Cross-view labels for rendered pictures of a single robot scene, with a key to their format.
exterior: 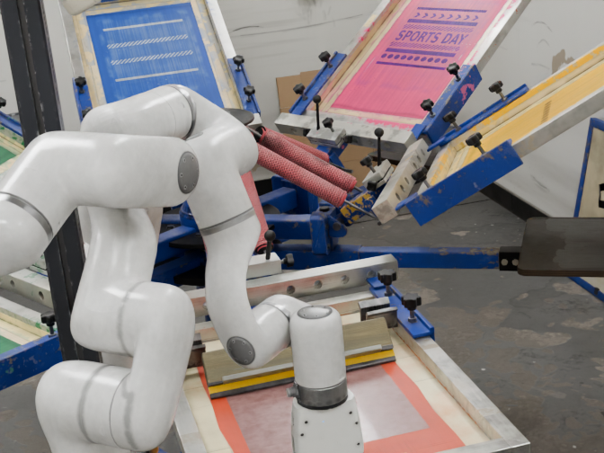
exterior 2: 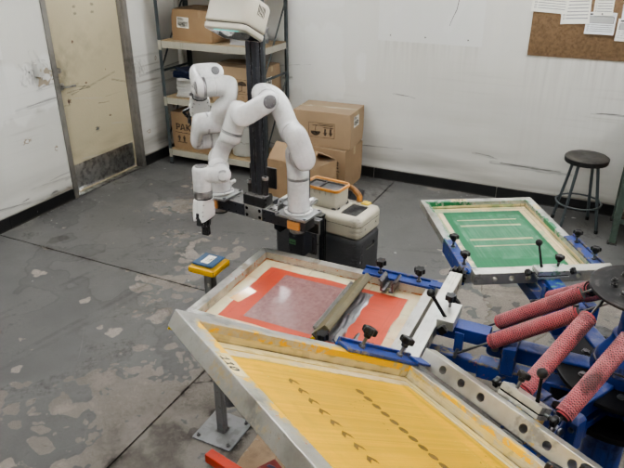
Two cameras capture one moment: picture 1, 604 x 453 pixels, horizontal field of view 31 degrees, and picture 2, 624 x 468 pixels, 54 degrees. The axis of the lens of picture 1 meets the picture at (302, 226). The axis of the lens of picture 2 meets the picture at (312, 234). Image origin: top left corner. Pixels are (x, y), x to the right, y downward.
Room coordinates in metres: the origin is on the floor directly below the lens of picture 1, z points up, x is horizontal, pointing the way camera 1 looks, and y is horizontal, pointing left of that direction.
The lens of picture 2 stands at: (3.25, -1.54, 2.23)
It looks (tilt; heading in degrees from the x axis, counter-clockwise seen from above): 26 degrees down; 129
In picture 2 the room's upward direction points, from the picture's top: straight up
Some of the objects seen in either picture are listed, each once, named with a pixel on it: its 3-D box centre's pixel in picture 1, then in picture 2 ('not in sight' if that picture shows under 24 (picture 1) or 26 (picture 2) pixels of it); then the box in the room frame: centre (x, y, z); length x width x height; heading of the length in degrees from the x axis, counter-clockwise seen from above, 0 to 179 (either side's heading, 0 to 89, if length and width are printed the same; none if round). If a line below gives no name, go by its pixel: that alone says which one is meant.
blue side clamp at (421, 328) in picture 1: (400, 317); not in sight; (2.31, -0.21, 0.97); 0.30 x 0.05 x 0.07; 13
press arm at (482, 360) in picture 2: not in sight; (424, 351); (2.43, 0.11, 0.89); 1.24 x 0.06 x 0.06; 13
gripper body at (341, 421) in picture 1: (324, 422); (203, 206); (1.43, -0.01, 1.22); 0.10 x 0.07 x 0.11; 103
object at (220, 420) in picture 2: not in sight; (216, 352); (1.43, -0.01, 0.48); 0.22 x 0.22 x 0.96; 13
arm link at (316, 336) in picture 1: (297, 337); (211, 177); (1.46, 0.02, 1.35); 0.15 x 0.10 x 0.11; 58
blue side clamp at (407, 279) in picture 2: not in sight; (398, 282); (2.18, 0.33, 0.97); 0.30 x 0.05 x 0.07; 13
